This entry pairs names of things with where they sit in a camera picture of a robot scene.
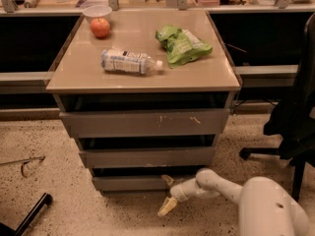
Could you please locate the clear plastic water bottle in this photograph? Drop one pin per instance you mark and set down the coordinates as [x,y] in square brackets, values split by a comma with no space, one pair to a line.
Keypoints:
[123,61]

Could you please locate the metal grabber tool on floor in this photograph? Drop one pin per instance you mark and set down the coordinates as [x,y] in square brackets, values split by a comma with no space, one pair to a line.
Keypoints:
[23,163]

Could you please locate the grey top drawer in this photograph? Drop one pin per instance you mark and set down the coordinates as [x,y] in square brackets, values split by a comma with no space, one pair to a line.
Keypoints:
[149,123]

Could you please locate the black office chair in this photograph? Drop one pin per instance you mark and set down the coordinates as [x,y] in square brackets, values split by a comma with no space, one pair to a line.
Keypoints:
[293,117]

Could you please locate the grey drawer cabinet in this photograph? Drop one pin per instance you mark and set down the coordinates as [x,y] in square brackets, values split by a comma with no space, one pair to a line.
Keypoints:
[79,84]

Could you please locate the red apple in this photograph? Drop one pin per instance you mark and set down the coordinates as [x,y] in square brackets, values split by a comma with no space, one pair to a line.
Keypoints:
[100,27]

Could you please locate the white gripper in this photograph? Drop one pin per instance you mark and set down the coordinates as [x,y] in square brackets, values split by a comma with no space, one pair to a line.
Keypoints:
[177,191]

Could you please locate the white bowl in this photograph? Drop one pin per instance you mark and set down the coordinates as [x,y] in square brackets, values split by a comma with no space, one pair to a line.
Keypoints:
[97,11]

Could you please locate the grey middle drawer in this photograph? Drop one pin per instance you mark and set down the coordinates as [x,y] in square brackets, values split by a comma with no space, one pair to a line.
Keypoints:
[147,157]

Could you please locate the black chair leg left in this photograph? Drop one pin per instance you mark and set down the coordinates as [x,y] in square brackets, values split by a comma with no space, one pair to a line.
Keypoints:
[45,200]

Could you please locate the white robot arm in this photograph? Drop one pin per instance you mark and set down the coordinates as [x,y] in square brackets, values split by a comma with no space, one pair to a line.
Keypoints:
[265,208]

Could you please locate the grey drawer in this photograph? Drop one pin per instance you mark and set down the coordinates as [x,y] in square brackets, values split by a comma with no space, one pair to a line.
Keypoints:
[133,183]
[149,123]
[147,157]

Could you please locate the grey bottom drawer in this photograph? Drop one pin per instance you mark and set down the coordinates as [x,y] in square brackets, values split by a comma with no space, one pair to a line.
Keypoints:
[133,183]

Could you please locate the green chip bag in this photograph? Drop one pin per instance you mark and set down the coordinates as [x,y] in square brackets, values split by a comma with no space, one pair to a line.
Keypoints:
[181,45]

